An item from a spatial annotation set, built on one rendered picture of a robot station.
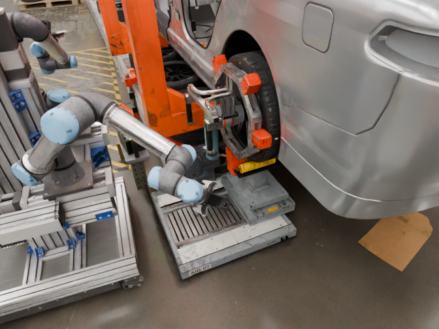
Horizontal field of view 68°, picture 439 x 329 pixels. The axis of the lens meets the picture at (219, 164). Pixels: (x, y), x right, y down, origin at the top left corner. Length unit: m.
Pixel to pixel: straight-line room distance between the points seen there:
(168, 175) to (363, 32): 0.76
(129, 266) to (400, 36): 1.69
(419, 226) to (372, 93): 1.69
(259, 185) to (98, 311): 1.30
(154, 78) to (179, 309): 1.42
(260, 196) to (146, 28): 1.31
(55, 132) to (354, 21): 1.02
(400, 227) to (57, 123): 2.26
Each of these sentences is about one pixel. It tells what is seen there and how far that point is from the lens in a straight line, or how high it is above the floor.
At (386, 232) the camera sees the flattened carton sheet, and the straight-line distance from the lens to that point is 2.59.
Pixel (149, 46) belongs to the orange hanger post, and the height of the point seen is 1.18.
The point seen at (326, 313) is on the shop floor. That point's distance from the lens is 2.11.
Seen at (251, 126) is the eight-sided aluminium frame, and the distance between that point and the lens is 1.73.
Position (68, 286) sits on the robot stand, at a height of 0.22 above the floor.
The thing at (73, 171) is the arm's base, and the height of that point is 0.87.
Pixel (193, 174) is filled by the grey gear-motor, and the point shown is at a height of 0.29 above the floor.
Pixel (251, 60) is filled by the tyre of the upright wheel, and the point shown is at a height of 1.18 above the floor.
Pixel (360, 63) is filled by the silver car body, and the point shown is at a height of 1.42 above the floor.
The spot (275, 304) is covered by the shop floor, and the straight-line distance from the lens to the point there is 2.08.
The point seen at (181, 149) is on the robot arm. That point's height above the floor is 1.13.
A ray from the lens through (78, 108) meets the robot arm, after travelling 1.20.
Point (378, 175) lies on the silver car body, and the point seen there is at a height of 1.05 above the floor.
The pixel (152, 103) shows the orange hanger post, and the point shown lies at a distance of 2.26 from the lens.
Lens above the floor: 1.82
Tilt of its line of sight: 38 degrees down
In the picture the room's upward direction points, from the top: 3 degrees counter-clockwise
